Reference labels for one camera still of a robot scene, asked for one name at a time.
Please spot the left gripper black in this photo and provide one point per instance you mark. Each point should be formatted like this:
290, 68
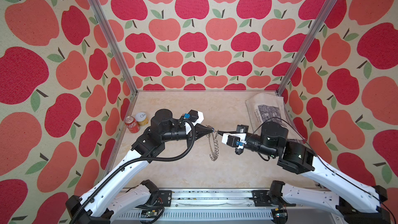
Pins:
205, 130

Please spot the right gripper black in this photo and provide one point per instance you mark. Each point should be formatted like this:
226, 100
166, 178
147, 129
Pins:
245, 128

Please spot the metal disc with key rings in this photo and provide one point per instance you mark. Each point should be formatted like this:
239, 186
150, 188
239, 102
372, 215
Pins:
213, 144

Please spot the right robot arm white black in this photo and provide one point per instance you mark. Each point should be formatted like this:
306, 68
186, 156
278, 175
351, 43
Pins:
353, 201

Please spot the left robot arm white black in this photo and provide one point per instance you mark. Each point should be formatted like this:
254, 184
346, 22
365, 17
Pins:
104, 203

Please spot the yellow can white lid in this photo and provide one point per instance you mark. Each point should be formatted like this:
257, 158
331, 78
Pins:
141, 118

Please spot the red soda can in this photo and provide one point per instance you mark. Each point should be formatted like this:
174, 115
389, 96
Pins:
132, 124

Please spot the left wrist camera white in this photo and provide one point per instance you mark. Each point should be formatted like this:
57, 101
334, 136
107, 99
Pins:
194, 116

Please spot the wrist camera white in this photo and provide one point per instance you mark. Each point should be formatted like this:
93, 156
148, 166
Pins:
194, 116
236, 141

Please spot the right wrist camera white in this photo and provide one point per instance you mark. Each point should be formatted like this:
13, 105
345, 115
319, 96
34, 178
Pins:
236, 141

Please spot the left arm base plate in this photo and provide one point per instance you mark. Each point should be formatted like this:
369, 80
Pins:
163, 198

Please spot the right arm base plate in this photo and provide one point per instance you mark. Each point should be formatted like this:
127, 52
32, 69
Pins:
261, 198

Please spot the front aluminium rail frame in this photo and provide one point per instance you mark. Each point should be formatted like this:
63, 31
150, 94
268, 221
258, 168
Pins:
222, 206

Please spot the left aluminium corner post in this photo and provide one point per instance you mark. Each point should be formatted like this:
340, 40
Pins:
113, 45

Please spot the aluminium corner post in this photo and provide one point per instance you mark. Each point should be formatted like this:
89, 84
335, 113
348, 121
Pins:
313, 30
113, 45

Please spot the right aluminium corner post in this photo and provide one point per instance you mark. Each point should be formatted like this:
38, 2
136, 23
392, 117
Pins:
313, 30

